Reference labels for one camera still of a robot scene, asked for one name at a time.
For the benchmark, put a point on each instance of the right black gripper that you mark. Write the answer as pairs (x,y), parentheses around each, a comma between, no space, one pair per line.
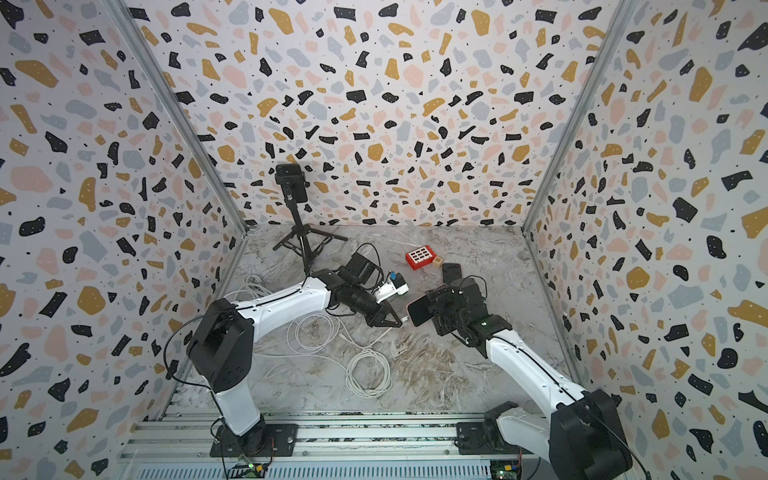
(443,296)

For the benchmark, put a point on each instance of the black camera on tripod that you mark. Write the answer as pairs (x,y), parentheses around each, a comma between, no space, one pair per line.
(291,179)

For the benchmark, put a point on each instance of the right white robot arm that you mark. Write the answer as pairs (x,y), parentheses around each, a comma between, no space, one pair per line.
(577,432)

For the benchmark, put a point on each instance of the right circuit board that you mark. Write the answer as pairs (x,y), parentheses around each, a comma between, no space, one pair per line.
(505,470)

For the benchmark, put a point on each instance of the aluminium rail frame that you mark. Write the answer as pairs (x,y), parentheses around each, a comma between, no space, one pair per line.
(336,445)

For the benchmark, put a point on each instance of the phone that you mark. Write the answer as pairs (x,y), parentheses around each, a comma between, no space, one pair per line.
(420,311)

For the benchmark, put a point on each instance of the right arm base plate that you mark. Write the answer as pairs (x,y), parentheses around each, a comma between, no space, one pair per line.
(478,438)

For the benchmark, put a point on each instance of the circuit board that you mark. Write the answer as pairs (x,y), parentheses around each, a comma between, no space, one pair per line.
(255,471)
(505,470)

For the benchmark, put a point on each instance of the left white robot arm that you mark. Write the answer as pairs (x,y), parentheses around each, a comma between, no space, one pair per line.
(221,346)

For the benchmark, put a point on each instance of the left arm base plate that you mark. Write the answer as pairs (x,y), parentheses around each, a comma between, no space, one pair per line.
(266,440)

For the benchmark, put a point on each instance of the red grid box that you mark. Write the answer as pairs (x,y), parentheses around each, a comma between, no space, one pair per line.
(420,257)

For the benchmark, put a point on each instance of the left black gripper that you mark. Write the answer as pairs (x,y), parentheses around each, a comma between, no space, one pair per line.
(380,319)

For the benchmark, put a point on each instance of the left circuit board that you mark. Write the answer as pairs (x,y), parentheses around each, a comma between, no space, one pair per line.
(255,471)

